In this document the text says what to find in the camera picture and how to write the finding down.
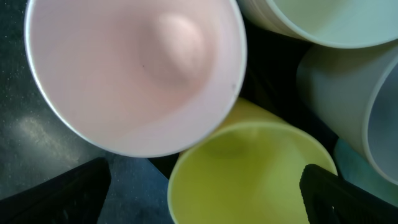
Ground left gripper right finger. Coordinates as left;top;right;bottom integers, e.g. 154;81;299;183
299;163;398;224

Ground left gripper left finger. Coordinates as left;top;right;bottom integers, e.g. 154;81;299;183
0;157;112;224

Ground yellow cup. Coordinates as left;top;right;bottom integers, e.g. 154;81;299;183
167;98;338;224

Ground pink cup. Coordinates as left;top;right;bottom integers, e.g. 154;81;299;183
24;0;248;159

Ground grey cup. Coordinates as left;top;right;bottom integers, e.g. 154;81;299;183
295;42;398;187

